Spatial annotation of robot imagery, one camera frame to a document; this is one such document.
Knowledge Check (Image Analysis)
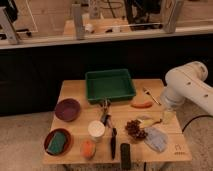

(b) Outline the grey blue towel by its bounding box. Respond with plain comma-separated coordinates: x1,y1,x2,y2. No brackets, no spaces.
144,127,168,153

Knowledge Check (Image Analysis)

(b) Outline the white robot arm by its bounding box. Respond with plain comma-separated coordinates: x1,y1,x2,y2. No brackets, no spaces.
160,61,213,124

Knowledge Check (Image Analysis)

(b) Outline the purple bowl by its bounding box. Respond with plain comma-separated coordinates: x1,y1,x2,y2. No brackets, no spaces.
55,98,81,122

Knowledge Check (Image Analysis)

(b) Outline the yellow banana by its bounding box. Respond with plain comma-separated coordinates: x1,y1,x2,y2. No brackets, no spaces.
137,116,162,128

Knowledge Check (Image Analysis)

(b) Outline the orange carrot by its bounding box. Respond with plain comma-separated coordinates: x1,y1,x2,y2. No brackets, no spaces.
131,101,153,109

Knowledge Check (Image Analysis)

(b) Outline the silver fork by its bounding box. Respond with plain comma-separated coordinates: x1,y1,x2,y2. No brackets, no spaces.
142,87,161,106

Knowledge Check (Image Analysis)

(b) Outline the dark grape bunch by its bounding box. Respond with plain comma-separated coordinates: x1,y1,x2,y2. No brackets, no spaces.
125,120,147,140

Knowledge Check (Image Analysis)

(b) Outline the black remote control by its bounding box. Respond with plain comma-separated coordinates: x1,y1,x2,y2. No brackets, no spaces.
120,143,131,170

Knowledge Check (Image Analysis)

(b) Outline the green plastic tray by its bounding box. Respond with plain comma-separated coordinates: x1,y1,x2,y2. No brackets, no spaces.
85,69,136,104

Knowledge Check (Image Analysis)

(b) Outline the metal whisk utensil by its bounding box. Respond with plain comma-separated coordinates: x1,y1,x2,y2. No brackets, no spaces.
100,99,111,124

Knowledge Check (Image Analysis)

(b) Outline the white cup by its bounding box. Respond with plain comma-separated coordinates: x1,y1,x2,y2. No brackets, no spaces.
88,120,105,142

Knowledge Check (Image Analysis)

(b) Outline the green sponge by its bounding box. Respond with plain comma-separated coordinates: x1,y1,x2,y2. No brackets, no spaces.
47,132,67,155

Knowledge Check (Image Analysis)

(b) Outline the black cable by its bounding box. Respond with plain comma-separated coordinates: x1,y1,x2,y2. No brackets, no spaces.
181,114,213,133

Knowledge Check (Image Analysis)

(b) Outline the black handled knife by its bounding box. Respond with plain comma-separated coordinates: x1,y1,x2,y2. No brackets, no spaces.
108,117,117,160

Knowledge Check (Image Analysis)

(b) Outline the grey metal frame post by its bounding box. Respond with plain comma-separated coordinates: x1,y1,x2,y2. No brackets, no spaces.
163,0,184,33
0,7,19,45
72,4,85,40

